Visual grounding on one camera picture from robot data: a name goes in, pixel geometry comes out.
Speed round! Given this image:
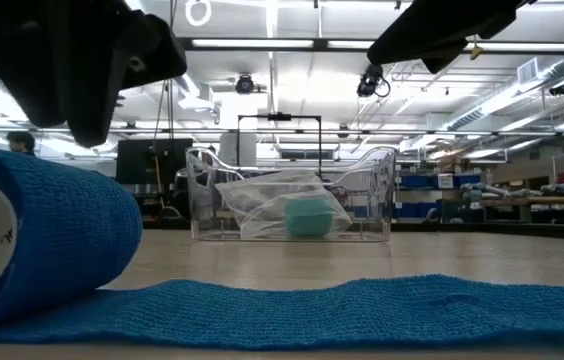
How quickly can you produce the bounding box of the clear plastic zip bag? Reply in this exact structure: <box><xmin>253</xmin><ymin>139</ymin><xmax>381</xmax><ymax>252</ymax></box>
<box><xmin>214</xmin><ymin>169</ymin><xmax>354</xmax><ymax>241</ymax></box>

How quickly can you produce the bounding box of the teal small block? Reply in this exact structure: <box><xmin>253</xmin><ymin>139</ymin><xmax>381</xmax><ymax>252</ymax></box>
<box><xmin>283</xmin><ymin>195</ymin><xmax>335</xmax><ymax>239</ymax></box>

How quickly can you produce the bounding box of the black hanging camera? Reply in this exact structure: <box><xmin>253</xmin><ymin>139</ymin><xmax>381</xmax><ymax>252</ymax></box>
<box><xmin>355</xmin><ymin>63</ymin><xmax>392</xmax><ymax>99</ymax></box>

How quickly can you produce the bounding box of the clear plastic bin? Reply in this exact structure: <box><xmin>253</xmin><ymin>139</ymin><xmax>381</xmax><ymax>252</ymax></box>
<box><xmin>185</xmin><ymin>146</ymin><xmax>397</xmax><ymax>244</ymax></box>

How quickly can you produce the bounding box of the black aluminium table frame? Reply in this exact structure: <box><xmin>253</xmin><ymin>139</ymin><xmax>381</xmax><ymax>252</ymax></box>
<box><xmin>139</xmin><ymin>218</ymin><xmax>564</xmax><ymax>242</ymax></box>

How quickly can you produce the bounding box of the black ceiling camera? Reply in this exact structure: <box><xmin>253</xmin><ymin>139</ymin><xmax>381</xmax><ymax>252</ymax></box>
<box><xmin>234</xmin><ymin>73</ymin><xmax>256</xmax><ymax>96</ymax></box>

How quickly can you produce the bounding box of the overhead LED light bar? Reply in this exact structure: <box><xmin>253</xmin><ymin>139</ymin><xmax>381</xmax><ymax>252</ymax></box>
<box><xmin>0</xmin><ymin>35</ymin><xmax>564</xmax><ymax>56</ymax></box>

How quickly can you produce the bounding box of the black tubular stand frame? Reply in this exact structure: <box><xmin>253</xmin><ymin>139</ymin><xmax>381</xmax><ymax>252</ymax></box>
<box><xmin>236</xmin><ymin>112</ymin><xmax>324</xmax><ymax>167</ymax></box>

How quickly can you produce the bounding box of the person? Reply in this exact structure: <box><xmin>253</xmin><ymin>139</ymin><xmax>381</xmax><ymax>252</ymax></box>
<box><xmin>5</xmin><ymin>130</ymin><xmax>37</xmax><ymax>157</ymax></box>

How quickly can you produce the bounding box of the blue block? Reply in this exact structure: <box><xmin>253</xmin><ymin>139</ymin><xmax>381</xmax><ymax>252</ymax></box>
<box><xmin>0</xmin><ymin>144</ymin><xmax>564</xmax><ymax>352</ymax></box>

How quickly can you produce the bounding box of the wooden workbench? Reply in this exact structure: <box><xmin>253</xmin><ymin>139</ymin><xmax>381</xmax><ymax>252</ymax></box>
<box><xmin>481</xmin><ymin>195</ymin><xmax>564</xmax><ymax>224</ymax></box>

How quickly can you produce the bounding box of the white ring light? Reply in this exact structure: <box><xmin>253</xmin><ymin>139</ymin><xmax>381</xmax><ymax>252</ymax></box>
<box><xmin>184</xmin><ymin>0</ymin><xmax>213</xmax><ymax>28</ymax></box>

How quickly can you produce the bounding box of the silver ceiling duct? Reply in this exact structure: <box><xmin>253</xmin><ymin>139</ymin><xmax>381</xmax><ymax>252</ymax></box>
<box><xmin>441</xmin><ymin>53</ymin><xmax>564</xmax><ymax>132</ymax></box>

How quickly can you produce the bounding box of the black monitor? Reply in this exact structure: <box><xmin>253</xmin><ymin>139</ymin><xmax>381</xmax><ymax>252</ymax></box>
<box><xmin>114</xmin><ymin>137</ymin><xmax>195</xmax><ymax>186</ymax></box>

